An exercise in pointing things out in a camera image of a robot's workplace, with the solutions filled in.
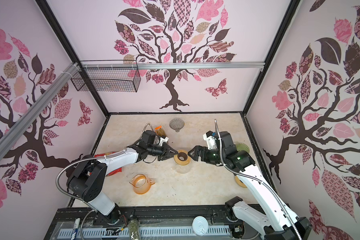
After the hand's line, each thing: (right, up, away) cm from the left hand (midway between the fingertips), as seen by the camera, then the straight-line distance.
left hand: (177, 155), depth 82 cm
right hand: (+9, +3, -11) cm, 14 cm away
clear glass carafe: (+3, -10, +8) cm, 13 cm away
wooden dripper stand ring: (+4, -3, -2) cm, 6 cm away
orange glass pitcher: (-21, -18, +3) cm, 28 cm away
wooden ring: (+35, -15, 0) cm, 38 cm away
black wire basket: (-46, +49, +13) cm, 69 cm away
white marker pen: (-49, -31, -11) cm, 59 cm away
